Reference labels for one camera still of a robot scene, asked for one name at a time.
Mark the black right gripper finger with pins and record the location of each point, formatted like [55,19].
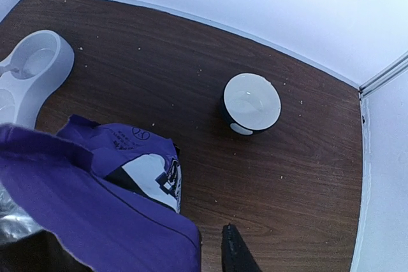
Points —
[236,256]

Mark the right aluminium corner post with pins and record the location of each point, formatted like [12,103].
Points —
[395,69]

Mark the purple pet food bag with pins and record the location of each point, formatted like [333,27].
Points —
[111,193]

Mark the dark blue white bowl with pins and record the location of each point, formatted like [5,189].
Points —
[249,104]

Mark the grey double pet feeder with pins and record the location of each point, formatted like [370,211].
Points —
[37,66]

